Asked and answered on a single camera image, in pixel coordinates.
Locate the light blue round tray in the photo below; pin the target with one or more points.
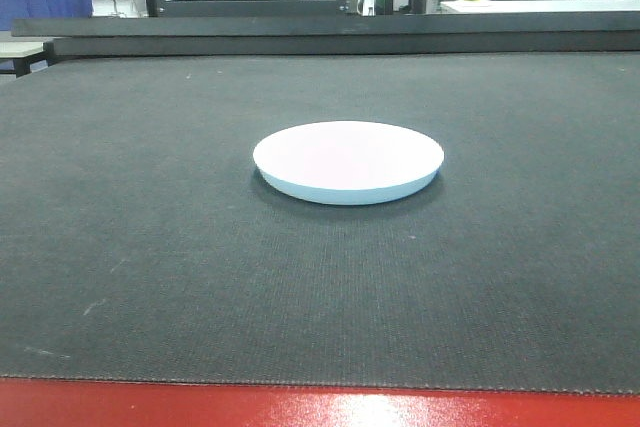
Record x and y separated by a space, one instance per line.
348 163

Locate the black textured table mat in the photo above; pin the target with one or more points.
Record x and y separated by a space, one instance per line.
138 241

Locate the white background table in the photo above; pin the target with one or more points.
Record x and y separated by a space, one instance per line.
528 6

